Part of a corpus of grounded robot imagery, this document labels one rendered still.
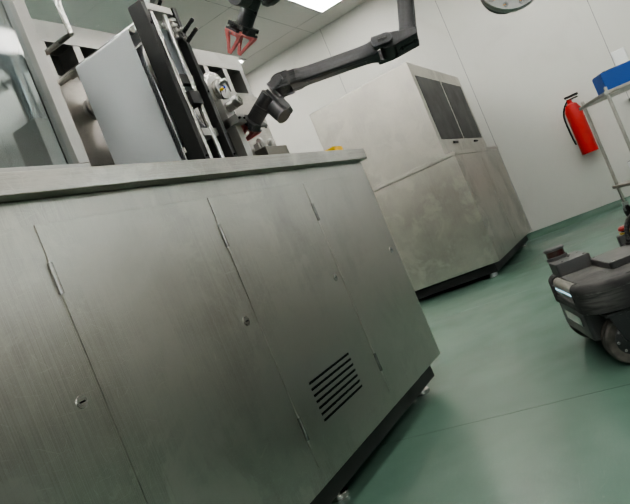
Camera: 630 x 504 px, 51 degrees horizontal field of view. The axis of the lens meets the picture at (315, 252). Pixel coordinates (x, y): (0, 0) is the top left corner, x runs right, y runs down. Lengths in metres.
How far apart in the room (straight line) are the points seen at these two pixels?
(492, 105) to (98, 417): 5.77
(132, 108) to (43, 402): 1.21
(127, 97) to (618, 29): 5.06
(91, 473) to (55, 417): 0.10
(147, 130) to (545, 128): 4.89
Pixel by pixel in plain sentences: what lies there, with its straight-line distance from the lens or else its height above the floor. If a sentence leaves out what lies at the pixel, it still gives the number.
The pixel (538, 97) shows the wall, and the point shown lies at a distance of 6.50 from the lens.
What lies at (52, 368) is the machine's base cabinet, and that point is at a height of 0.59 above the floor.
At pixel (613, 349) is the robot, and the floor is 0.06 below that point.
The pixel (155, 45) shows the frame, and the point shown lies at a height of 1.30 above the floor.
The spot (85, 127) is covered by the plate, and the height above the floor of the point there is 1.27.
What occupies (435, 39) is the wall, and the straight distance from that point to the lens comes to 6.74.
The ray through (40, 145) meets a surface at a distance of 1.33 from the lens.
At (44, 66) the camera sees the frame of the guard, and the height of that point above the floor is 1.14.
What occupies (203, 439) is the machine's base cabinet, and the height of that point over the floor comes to 0.36.
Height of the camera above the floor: 0.58
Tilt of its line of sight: 1 degrees up
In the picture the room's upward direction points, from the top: 23 degrees counter-clockwise
